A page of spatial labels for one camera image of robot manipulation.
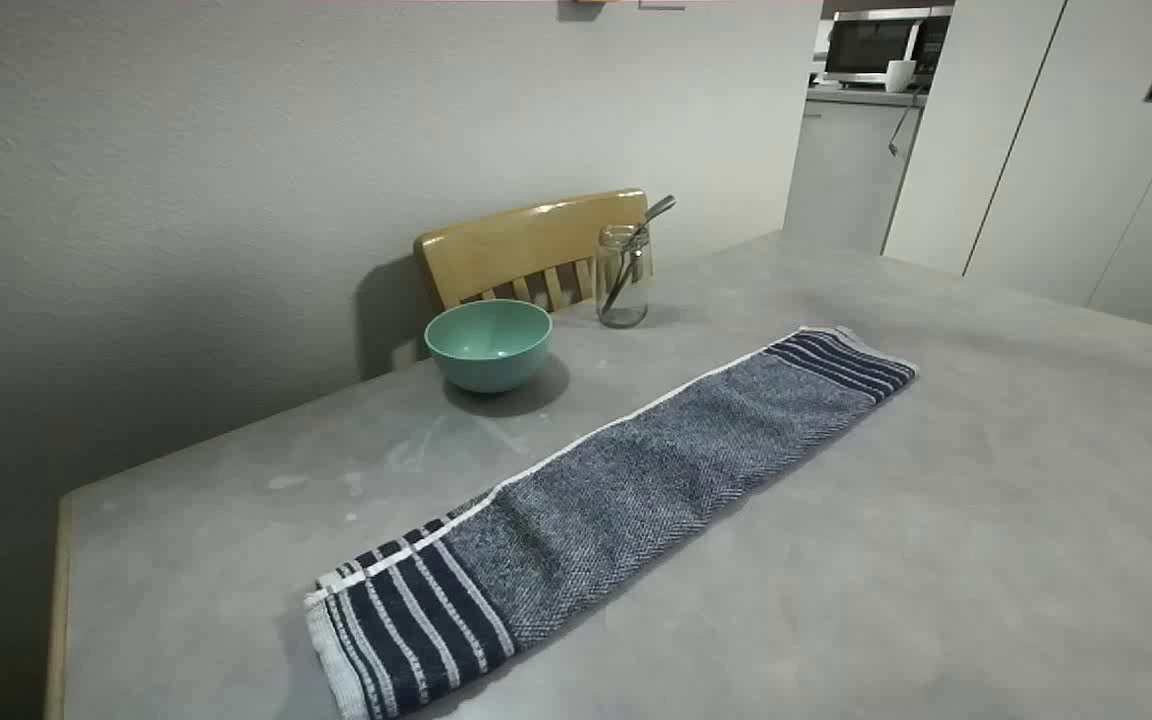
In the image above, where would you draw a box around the black microwave oven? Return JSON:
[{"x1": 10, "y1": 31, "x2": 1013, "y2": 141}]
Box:
[{"x1": 819, "y1": 10, "x2": 956, "y2": 95}]

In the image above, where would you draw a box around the blue grey striped towel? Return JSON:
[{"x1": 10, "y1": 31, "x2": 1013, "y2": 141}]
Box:
[{"x1": 301, "y1": 325, "x2": 925, "y2": 720}]

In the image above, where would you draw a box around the teal ceramic bowl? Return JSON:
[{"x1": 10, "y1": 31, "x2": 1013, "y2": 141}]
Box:
[{"x1": 420, "y1": 298, "x2": 555, "y2": 400}]

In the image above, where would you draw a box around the metal spoon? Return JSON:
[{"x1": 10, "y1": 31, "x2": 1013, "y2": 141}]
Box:
[{"x1": 599, "y1": 192, "x2": 681, "y2": 319}]

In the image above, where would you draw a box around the clear glass jar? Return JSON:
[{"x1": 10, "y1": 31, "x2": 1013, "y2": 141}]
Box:
[{"x1": 592, "y1": 219, "x2": 657, "y2": 331}]

